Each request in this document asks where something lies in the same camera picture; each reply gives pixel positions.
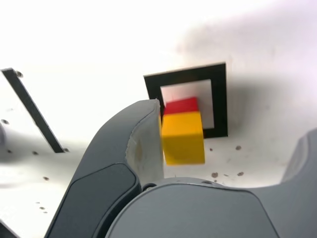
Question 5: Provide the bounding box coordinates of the yellow cube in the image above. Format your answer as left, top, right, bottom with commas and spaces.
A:
158, 111, 206, 166

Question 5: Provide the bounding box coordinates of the black tape square outline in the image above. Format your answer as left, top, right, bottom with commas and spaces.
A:
143, 61, 229, 139

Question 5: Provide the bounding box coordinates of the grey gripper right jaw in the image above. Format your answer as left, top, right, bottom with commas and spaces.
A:
104, 128, 317, 238

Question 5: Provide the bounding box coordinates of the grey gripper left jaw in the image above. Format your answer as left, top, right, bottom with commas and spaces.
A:
46, 98, 166, 238

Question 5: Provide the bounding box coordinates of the red cube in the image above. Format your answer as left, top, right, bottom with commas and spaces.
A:
163, 96, 200, 117

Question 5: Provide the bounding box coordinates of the black tape strip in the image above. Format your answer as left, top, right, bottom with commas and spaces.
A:
1, 68, 67, 154

